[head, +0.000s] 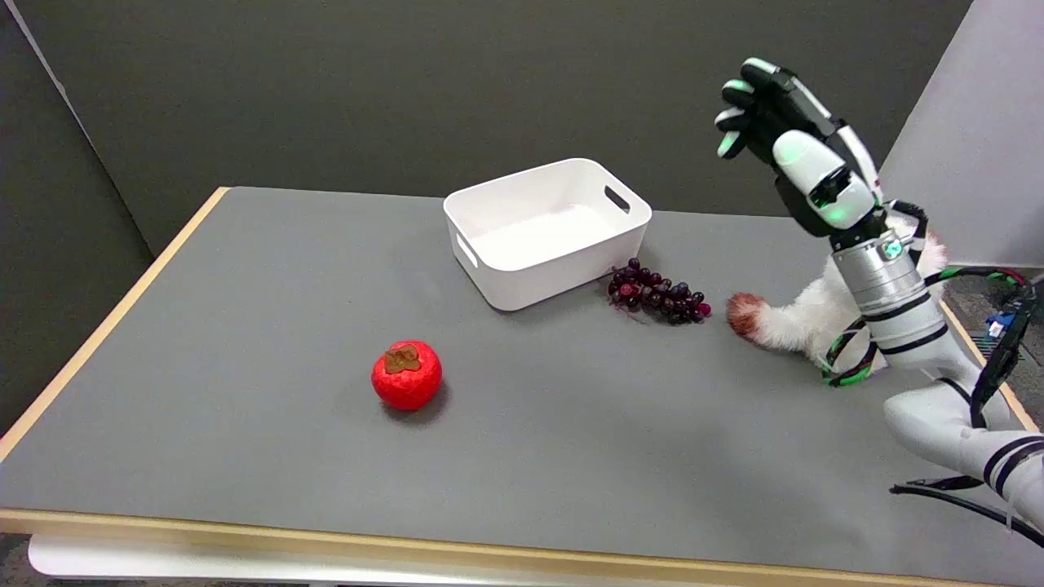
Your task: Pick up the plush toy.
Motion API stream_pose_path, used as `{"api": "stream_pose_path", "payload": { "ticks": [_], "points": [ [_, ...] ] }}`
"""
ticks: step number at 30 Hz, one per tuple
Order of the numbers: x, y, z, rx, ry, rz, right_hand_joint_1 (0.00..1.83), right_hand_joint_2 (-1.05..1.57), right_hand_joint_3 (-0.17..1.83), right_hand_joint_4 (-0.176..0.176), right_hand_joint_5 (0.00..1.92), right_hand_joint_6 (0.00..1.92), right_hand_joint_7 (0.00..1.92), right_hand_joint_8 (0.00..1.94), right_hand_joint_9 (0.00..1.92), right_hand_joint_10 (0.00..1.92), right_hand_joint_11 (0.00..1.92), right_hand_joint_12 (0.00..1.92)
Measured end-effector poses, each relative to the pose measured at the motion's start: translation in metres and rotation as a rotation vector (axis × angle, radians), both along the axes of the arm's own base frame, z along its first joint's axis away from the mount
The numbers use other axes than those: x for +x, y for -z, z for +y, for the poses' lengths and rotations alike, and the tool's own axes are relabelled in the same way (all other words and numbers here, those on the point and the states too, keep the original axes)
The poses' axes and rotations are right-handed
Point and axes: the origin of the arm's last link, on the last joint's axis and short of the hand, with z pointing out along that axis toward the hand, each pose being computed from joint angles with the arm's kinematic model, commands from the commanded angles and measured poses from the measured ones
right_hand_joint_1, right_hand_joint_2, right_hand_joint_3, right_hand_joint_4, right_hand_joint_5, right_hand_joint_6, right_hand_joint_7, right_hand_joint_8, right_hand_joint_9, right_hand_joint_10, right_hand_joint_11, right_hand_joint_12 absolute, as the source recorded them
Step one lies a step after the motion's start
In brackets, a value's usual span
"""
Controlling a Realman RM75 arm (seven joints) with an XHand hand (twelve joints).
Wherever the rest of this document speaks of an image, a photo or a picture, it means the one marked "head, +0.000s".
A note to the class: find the dark purple grape bunch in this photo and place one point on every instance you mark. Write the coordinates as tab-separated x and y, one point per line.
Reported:
656	293

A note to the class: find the white plastic storage bin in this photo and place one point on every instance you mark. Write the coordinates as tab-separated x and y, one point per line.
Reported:
545	232

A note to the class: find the red persimmon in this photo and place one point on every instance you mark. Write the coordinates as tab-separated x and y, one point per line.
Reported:
406	376

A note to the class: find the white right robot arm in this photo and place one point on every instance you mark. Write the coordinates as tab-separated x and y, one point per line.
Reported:
913	326

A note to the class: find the white brown plush toy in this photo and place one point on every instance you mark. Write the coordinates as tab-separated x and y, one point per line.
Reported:
795	318

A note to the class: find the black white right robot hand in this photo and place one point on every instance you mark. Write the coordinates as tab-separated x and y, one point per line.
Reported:
803	155

